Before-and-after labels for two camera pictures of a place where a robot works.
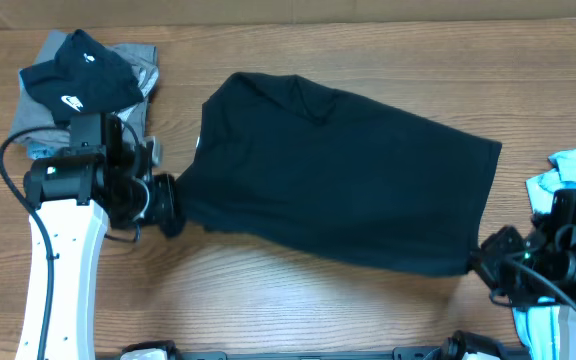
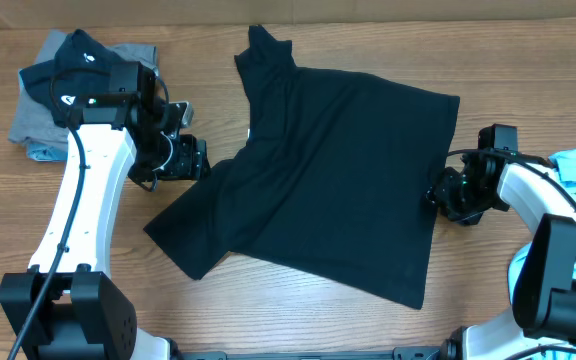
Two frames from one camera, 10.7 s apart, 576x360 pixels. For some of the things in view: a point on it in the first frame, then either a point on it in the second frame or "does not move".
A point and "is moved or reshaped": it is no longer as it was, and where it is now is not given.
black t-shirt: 338,176 is moved or reshaped
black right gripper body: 496,255 to 444,190
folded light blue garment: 37,151 does not move
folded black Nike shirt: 85,77 does not move
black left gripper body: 155,204 to 169,159
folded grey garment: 32,122 does not move
